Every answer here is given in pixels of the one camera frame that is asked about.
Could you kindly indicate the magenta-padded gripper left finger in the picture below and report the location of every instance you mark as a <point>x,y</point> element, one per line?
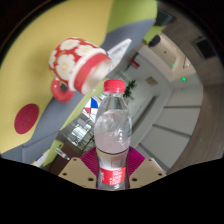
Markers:
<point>80,171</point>

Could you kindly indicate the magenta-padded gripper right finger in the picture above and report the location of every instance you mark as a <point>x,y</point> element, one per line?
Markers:
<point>145,172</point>

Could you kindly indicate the clear red-capped water bottle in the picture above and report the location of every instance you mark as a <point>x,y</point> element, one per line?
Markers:
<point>112,133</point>

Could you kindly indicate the small clear plastic bottle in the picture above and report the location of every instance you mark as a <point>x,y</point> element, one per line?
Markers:
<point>62,153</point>

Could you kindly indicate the white red blue cube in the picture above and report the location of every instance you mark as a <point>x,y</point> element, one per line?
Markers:
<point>92,106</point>

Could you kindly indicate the flat round red coaster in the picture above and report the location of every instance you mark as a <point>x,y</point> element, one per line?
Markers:
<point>26,119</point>

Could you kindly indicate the green exit sign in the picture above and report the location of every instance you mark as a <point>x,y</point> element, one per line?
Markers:
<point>183,79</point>

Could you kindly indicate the red flowered white mug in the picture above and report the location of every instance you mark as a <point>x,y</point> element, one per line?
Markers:
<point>76,63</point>

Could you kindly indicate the red floor cabinet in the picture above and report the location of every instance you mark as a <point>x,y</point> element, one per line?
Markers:
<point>135,63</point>

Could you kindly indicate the black chair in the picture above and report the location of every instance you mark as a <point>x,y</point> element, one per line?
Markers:
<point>154,40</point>

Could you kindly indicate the framed wall picture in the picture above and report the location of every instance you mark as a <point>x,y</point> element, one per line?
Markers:
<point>151,81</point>

